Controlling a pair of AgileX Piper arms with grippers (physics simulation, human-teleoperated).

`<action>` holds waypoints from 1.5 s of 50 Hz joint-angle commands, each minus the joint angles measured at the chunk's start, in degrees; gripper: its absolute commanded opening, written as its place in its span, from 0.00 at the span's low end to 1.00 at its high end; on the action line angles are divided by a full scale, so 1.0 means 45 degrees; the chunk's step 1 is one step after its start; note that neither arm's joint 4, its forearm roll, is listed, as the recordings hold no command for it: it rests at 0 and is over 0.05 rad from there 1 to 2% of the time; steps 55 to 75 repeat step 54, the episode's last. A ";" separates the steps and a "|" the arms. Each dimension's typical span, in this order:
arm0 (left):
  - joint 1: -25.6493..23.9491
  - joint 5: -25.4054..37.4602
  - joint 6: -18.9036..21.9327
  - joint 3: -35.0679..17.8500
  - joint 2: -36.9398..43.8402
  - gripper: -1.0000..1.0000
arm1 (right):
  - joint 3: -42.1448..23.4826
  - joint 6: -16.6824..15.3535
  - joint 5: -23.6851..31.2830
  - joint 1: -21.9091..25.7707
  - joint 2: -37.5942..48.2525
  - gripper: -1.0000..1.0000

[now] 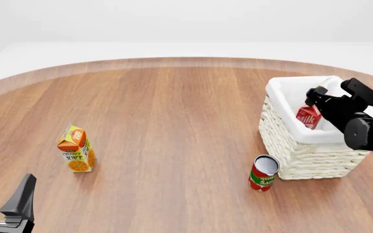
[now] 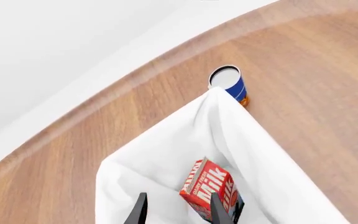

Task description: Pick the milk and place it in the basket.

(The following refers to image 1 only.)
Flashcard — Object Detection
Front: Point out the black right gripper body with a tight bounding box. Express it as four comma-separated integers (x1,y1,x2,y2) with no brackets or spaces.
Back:
317,93,369,122

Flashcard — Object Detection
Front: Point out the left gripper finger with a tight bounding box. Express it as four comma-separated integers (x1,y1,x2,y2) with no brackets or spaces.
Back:
0,173,37,223

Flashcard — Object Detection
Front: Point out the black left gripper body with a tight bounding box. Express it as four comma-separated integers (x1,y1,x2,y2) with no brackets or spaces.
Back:
0,217,35,233

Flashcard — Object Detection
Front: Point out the red milk carton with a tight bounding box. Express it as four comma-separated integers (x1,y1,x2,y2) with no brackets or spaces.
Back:
296,104,322,130

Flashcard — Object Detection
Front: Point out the white woven basket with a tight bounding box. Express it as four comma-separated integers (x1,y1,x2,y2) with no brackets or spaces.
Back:
258,75,373,181

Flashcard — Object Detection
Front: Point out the orange juice carton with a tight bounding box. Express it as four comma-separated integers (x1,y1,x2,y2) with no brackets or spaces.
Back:
56,122,96,173

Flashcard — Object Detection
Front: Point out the red tomato sauce can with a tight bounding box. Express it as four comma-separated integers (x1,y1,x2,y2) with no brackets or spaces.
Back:
248,154,280,192

